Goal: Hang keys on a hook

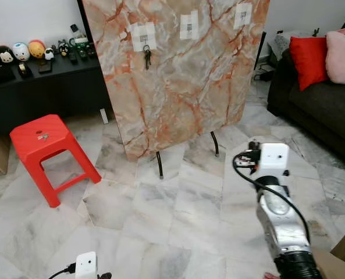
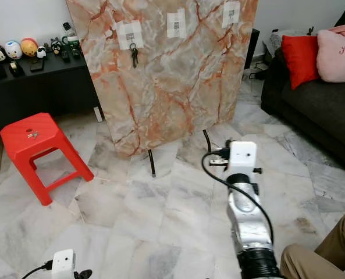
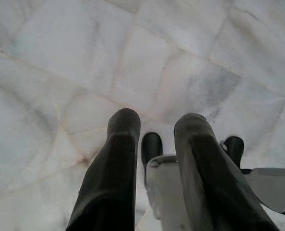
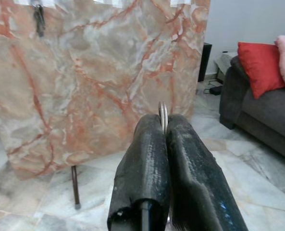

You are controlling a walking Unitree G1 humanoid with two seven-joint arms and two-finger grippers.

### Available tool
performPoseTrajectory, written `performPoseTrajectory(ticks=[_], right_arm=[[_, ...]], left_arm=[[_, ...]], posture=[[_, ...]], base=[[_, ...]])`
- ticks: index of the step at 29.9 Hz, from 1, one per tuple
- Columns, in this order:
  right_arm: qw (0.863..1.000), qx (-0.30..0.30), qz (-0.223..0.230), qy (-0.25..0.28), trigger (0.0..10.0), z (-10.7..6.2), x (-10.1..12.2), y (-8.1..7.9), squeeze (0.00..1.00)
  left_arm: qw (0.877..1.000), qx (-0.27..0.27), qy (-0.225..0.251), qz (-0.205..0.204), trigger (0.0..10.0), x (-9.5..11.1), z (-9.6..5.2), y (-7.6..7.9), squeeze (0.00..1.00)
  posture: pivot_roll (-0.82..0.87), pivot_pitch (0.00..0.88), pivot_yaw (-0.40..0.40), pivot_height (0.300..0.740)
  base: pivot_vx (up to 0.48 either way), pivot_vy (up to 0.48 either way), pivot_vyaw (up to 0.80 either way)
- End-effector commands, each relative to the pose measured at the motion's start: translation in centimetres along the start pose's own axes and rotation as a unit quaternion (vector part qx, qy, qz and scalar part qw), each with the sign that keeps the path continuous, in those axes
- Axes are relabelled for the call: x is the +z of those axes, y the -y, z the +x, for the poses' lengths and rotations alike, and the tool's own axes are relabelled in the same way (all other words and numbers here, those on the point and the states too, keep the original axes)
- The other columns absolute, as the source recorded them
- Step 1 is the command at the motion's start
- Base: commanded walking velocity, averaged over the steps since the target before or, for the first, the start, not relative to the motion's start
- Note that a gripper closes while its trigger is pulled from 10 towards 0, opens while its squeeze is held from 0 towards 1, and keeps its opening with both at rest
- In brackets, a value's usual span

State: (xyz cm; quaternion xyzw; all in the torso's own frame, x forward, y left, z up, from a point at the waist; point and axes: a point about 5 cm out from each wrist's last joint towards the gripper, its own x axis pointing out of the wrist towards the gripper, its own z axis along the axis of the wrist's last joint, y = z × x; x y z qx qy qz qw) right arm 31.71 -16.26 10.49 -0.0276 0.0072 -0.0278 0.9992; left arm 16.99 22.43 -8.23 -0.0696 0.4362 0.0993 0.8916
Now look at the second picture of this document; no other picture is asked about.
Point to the black tape dispenser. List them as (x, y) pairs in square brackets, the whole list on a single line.
[(15, 68)]

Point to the metal key bunch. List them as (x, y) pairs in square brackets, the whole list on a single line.
[(134, 55)]

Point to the metal hook on white tape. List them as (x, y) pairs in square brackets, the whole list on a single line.
[(231, 13), (130, 35), (176, 24)]

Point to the marble top folding table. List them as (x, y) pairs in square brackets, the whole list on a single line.
[(172, 87)]

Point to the red plastic stool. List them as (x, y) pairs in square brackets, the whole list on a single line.
[(32, 123)]

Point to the black upright box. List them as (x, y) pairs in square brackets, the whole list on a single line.
[(254, 46)]

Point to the dark grey sofa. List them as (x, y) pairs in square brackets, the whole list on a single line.
[(312, 104)]

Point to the person's khaki trouser leg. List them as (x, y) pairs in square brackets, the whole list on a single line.
[(323, 250)]

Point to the black TV cabinet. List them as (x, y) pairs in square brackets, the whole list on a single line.
[(44, 93)]

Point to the small white black plush toy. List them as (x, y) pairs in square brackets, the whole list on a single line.
[(41, 52)]

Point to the black remote control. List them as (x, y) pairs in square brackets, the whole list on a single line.
[(74, 52), (64, 55)]

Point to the grey patterned cushion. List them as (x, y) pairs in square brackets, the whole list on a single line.
[(277, 39)]

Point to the red cushion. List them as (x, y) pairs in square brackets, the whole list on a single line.
[(300, 59)]

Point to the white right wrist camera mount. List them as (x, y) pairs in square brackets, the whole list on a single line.
[(242, 156)]

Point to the small black square device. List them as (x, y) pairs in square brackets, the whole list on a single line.
[(36, 64)]

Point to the pink cushion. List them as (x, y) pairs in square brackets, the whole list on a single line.
[(338, 55)]

